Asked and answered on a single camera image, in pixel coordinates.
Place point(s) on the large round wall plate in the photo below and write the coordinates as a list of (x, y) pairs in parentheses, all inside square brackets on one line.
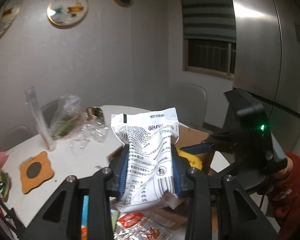
[(5, 17)]

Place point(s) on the cardboard box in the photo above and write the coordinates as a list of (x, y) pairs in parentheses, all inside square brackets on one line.
[(189, 137)]

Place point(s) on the green snack pack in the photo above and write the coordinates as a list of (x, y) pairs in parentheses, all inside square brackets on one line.
[(0, 185)]

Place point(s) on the striped window blind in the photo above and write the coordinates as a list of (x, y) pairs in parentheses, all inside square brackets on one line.
[(207, 15)]

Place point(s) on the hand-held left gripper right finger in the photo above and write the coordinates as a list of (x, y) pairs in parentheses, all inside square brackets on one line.
[(178, 175)]

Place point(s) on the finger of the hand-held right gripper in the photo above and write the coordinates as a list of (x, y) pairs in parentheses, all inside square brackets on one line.
[(228, 168), (197, 148)]

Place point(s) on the white snack bag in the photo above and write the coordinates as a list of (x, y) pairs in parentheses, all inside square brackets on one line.
[(145, 142)]

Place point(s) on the gold-topped clear plastic pack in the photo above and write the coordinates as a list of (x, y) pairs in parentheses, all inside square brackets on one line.
[(95, 130)]

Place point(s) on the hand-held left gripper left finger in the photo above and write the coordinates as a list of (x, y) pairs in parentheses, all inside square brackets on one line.
[(124, 170)]

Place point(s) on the medium round wall plate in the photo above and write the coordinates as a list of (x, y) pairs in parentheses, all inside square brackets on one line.
[(67, 8)]

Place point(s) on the plastic bag of greens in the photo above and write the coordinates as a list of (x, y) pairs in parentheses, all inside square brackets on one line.
[(65, 122)]

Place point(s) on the silver refrigerator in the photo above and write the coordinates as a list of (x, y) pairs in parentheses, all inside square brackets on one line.
[(259, 42)]

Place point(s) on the yellow snack packet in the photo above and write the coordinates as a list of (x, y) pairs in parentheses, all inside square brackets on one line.
[(193, 160)]

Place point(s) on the red and white snack packet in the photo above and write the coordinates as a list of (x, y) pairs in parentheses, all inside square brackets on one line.
[(140, 227)]

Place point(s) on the clear plastic tube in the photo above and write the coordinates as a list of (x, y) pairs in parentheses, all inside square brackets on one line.
[(40, 122)]

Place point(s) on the wooden coaster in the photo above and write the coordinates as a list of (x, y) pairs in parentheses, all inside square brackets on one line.
[(45, 170)]

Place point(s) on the window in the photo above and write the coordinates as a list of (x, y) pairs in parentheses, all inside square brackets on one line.
[(209, 55)]

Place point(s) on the grey chair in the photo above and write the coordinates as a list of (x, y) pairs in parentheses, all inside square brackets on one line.
[(15, 137), (48, 112), (187, 105)]

